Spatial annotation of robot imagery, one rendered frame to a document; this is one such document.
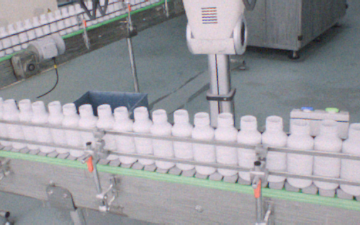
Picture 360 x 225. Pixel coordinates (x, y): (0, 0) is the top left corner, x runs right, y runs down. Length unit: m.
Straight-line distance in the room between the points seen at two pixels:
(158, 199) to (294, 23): 3.70
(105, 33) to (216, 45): 1.62
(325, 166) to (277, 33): 3.82
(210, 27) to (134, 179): 0.68
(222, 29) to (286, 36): 3.23
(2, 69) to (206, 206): 1.80
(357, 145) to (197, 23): 0.80
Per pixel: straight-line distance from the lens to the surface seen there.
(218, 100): 1.69
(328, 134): 0.98
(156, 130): 1.07
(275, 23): 4.75
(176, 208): 1.17
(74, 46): 2.90
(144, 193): 1.18
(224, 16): 1.52
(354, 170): 1.01
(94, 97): 1.90
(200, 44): 1.58
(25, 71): 2.55
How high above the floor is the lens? 1.63
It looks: 24 degrees down
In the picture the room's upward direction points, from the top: 8 degrees counter-clockwise
